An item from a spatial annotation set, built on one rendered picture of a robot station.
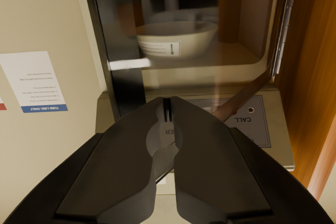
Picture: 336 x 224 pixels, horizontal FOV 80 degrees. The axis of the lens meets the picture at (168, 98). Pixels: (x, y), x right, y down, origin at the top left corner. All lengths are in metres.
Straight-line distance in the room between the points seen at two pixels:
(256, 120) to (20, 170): 1.28
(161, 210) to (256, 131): 0.37
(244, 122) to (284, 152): 0.07
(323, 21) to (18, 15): 0.90
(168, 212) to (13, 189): 1.12
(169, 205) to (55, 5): 0.75
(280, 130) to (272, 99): 0.05
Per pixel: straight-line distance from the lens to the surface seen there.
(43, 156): 1.27
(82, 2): 0.37
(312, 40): 0.42
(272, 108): 0.38
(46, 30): 0.91
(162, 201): 0.60
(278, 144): 0.37
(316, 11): 0.42
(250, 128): 0.36
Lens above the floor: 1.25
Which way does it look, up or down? 28 degrees up
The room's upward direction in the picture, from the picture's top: 176 degrees clockwise
